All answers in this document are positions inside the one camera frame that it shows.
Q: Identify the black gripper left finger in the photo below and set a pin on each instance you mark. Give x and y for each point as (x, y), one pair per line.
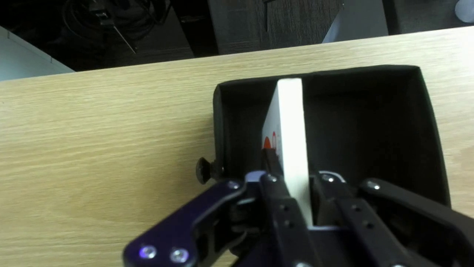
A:
(217, 217)

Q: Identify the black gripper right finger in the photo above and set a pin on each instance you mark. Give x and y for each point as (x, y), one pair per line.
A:
(395, 217)

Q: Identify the white red box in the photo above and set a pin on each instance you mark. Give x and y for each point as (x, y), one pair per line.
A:
(291, 138)

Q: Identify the black square box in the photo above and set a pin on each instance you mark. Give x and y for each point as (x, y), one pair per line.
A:
(365, 128)

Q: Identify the white cabinet side panel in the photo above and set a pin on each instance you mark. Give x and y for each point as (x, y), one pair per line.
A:
(358, 19)

